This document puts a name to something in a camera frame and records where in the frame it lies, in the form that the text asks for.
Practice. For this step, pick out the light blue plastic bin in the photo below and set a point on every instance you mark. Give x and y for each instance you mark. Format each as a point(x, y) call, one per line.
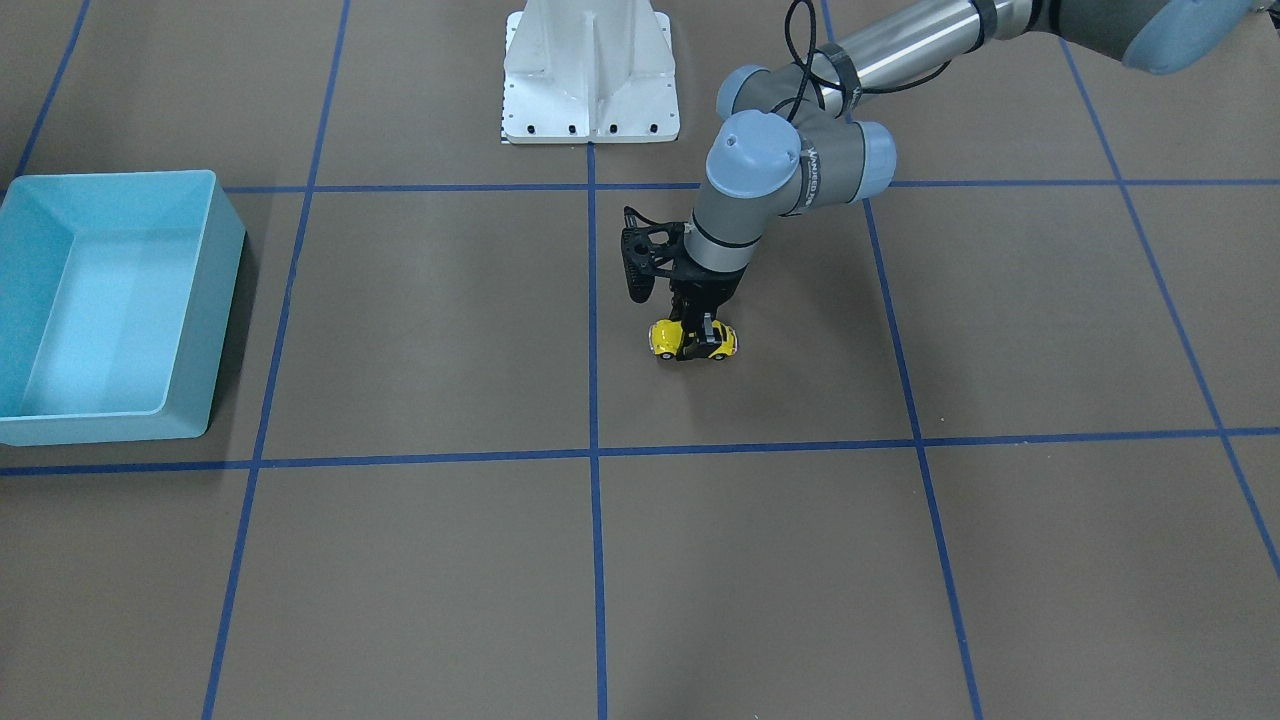
point(115, 300)

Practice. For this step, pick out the white pedestal column base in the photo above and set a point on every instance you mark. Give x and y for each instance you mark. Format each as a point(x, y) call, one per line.
point(589, 72)

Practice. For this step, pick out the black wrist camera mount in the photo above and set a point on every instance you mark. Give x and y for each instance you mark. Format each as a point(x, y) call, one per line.
point(649, 251)

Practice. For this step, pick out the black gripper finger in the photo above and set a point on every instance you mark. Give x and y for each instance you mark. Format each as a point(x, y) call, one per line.
point(678, 336)
point(711, 336)

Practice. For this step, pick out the yellow beetle toy car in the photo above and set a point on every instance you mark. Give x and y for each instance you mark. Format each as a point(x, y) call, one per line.
point(659, 343)

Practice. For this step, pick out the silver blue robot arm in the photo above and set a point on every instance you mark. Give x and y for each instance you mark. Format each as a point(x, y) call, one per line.
point(787, 142)

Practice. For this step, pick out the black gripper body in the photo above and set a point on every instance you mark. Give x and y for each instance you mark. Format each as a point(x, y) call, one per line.
point(706, 288)

